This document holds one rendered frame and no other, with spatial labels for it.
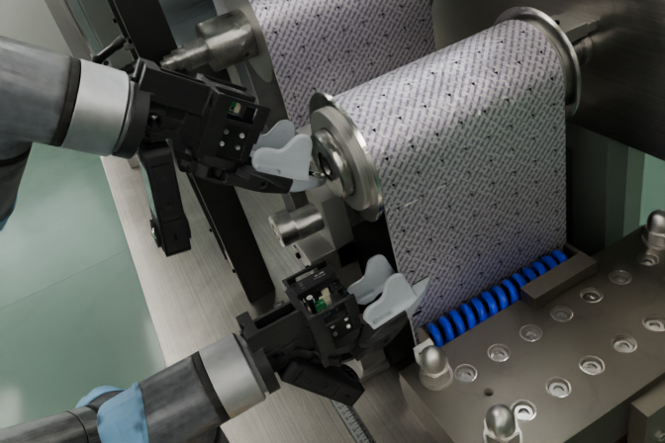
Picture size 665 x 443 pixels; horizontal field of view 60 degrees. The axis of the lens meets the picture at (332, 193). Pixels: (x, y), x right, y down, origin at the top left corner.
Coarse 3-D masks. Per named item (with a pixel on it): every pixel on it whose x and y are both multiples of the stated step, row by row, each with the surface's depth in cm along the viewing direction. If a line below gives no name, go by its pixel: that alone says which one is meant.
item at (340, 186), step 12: (324, 132) 59; (324, 144) 57; (336, 144) 57; (324, 156) 60; (336, 156) 57; (324, 168) 61; (336, 168) 57; (348, 168) 57; (336, 180) 58; (348, 180) 57; (336, 192) 60; (348, 192) 59
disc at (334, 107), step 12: (312, 96) 61; (324, 96) 57; (312, 108) 62; (324, 108) 58; (336, 108) 55; (348, 120) 54; (348, 132) 55; (360, 144) 53; (360, 156) 55; (372, 168) 54; (372, 180) 55; (372, 192) 56; (372, 204) 58; (360, 216) 64; (372, 216) 60
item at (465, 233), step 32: (512, 160) 63; (544, 160) 65; (448, 192) 61; (480, 192) 63; (512, 192) 65; (544, 192) 68; (416, 224) 60; (448, 224) 63; (480, 224) 65; (512, 224) 67; (544, 224) 70; (416, 256) 63; (448, 256) 65; (480, 256) 67; (512, 256) 70; (448, 288) 67; (480, 288) 70; (416, 320) 67
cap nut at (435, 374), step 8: (424, 352) 60; (432, 352) 59; (440, 352) 60; (424, 360) 60; (432, 360) 59; (440, 360) 59; (424, 368) 60; (432, 368) 59; (440, 368) 60; (448, 368) 60; (424, 376) 61; (432, 376) 60; (440, 376) 60; (448, 376) 61; (424, 384) 61; (432, 384) 61; (440, 384) 61; (448, 384) 61
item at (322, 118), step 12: (564, 72) 62; (564, 84) 62; (312, 120) 62; (324, 120) 58; (336, 120) 56; (312, 132) 64; (336, 132) 56; (348, 144) 55; (348, 156) 56; (360, 168) 55; (360, 180) 56; (360, 192) 57; (348, 204) 63; (360, 204) 59
